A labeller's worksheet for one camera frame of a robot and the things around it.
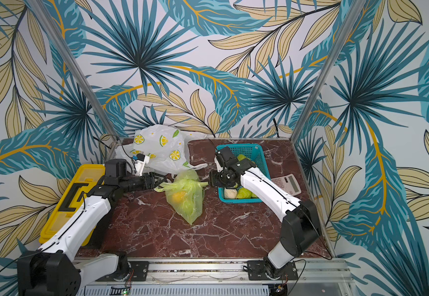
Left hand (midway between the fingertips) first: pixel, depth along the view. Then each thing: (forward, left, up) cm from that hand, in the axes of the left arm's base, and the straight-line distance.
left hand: (162, 180), depth 77 cm
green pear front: (+2, -36, -13) cm, 39 cm away
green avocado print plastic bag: (-6, -12, -12) cm, 18 cm away
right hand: (+3, -22, -4) cm, 22 cm away
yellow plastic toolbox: (+2, +35, -2) cm, 35 cm away
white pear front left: (+1, -29, -12) cm, 32 cm away
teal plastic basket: (+27, -44, -12) cm, 53 cm away
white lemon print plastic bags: (+26, +6, -9) cm, 28 cm away
